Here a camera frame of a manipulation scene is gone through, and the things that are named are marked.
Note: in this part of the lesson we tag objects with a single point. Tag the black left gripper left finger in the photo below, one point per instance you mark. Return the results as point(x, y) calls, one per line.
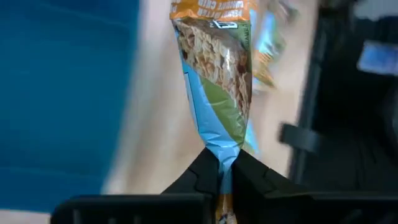
point(199, 177)

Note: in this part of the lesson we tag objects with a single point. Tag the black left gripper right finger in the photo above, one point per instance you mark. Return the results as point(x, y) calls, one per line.
point(252, 186)

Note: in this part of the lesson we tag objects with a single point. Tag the small blue object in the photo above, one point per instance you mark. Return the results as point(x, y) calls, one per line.
point(377, 59)

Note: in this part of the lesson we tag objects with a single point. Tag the black bracket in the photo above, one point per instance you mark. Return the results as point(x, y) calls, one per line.
point(298, 137)

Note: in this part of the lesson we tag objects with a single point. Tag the orange blue granola bar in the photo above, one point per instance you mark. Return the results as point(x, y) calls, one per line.
point(214, 77)
point(267, 40)

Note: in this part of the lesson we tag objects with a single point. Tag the blue plastic bin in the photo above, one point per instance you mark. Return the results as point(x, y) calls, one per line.
point(56, 93)

